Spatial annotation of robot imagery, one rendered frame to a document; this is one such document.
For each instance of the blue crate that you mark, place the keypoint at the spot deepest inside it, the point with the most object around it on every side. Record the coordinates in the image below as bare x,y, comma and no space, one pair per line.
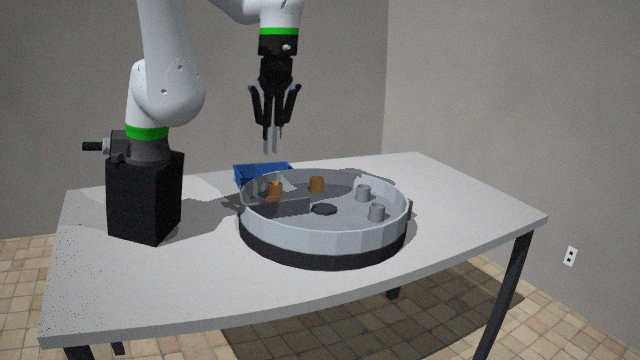
248,171

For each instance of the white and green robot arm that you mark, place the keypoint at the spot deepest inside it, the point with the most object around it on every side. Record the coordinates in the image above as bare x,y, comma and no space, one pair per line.
175,91

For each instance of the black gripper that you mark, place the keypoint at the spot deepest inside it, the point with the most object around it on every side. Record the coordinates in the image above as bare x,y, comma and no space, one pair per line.
275,77

